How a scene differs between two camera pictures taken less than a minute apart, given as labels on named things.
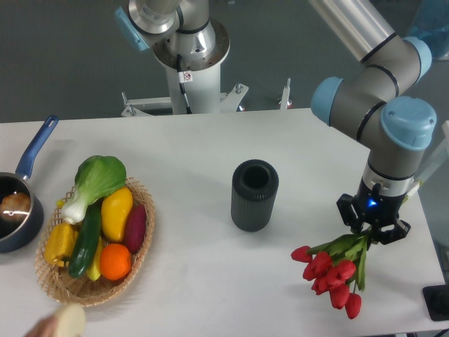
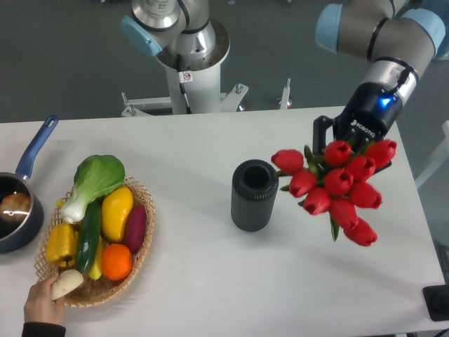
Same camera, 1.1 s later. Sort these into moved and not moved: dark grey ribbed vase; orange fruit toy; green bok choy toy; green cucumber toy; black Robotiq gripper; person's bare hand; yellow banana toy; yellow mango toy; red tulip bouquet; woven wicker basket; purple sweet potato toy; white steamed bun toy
Moved: red tulip bouquet; person's bare hand; black Robotiq gripper; white steamed bun toy
Not moved: green cucumber toy; yellow mango toy; yellow banana toy; woven wicker basket; green bok choy toy; purple sweet potato toy; orange fruit toy; dark grey ribbed vase
